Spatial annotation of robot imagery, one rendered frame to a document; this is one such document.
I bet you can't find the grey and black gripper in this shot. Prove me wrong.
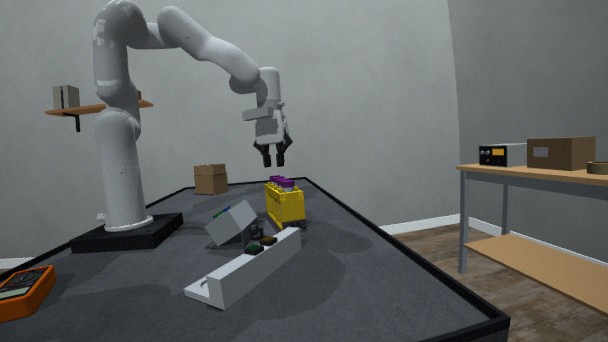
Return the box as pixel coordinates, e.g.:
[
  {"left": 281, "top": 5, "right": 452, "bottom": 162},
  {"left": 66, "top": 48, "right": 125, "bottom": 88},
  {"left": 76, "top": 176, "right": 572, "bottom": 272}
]
[{"left": 253, "top": 109, "right": 293, "bottom": 168}]

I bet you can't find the small brown cardboard box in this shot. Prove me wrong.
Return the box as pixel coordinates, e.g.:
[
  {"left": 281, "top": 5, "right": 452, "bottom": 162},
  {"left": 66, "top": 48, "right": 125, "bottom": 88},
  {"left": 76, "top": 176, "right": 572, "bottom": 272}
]
[{"left": 194, "top": 164, "right": 229, "bottom": 195}]

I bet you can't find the orange pocket multimeter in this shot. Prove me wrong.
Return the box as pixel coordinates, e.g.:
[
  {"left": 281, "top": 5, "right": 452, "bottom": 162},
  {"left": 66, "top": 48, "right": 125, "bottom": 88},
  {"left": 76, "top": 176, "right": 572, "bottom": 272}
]
[{"left": 0, "top": 265, "right": 57, "bottom": 323}]

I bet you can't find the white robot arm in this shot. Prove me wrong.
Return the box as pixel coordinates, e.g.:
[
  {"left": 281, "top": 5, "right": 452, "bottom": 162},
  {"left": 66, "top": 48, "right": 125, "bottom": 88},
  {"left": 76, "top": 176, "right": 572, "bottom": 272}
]
[{"left": 92, "top": 0, "right": 285, "bottom": 232}]

